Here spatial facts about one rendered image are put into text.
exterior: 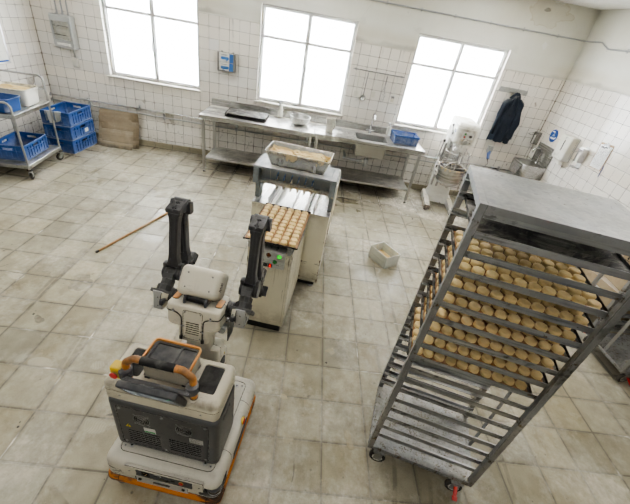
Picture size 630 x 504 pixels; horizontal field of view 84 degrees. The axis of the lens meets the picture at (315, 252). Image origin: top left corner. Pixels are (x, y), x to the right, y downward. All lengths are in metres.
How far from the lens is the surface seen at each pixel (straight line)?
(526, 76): 6.80
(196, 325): 1.88
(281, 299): 2.82
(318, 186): 3.10
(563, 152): 6.33
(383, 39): 6.08
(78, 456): 2.68
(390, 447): 2.53
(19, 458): 2.79
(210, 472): 2.17
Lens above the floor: 2.27
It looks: 33 degrees down
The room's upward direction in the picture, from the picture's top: 11 degrees clockwise
